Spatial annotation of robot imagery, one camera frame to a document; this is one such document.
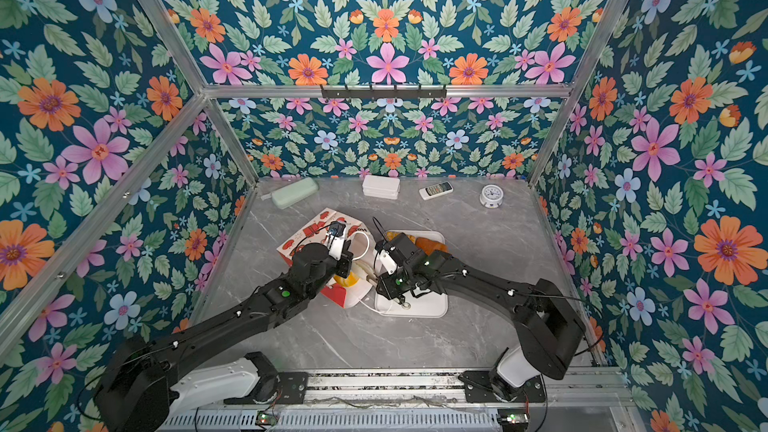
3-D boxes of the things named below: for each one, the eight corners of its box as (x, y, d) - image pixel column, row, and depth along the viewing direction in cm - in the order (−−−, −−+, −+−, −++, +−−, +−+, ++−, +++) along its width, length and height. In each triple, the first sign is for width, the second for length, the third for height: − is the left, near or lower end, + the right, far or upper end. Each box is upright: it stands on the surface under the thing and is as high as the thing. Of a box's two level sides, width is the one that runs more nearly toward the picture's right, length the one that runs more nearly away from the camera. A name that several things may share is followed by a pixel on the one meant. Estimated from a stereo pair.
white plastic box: (362, 198, 116) (361, 189, 112) (365, 184, 121) (364, 175, 117) (398, 200, 116) (397, 191, 112) (399, 185, 121) (399, 176, 117)
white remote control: (423, 201, 116) (423, 197, 114) (418, 193, 119) (418, 189, 117) (453, 191, 119) (454, 187, 117) (448, 184, 122) (449, 179, 120)
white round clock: (481, 208, 114) (484, 200, 110) (478, 193, 119) (480, 184, 115) (502, 208, 114) (505, 200, 110) (498, 193, 119) (501, 184, 115)
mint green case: (272, 215, 111) (269, 209, 109) (264, 202, 116) (261, 196, 113) (322, 190, 119) (320, 185, 117) (313, 179, 124) (311, 173, 121)
